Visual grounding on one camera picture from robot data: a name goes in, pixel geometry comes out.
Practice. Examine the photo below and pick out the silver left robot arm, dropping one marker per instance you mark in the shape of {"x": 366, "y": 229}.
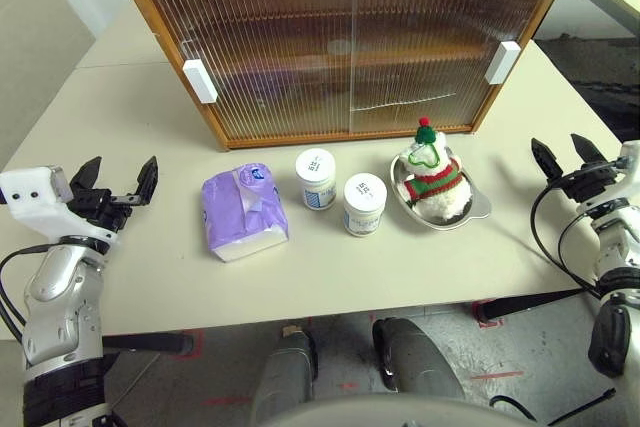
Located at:
{"x": 55, "y": 287}

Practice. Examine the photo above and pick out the white jar with blue label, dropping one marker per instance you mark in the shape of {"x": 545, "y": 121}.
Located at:
{"x": 315, "y": 182}
{"x": 365, "y": 202}

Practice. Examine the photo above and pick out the silver robot torso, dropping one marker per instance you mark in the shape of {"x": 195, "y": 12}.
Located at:
{"x": 400, "y": 414}

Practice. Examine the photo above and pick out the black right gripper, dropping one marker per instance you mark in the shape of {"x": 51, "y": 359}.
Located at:
{"x": 592, "y": 182}

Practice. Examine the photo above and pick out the wooden cabinet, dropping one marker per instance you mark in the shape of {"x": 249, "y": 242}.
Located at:
{"x": 167, "y": 44}

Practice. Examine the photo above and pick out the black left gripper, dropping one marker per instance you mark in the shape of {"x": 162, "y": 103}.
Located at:
{"x": 95, "y": 204}

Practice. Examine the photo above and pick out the purple tissue pack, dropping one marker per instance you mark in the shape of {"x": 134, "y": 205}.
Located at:
{"x": 235, "y": 207}

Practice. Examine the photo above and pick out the black table leg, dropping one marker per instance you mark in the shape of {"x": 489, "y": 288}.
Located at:
{"x": 145, "y": 343}
{"x": 530, "y": 304}

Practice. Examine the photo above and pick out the ribbed clear sliding door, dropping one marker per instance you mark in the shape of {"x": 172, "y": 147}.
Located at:
{"x": 425, "y": 22}
{"x": 260, "y": 47}

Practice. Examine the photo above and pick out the white plush toy green hat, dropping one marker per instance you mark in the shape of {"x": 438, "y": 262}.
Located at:
{"x": 435, "y": 182}

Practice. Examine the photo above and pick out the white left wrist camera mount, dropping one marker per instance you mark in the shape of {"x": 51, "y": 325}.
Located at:
{"x": 30, "y": 207}

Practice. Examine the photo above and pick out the silver metal bowl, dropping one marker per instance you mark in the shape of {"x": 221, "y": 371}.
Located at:
{"x": 475, "y": 209}

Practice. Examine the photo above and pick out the grey right robot leg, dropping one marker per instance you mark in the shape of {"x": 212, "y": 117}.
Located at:
{"x": 420, "y": 362}

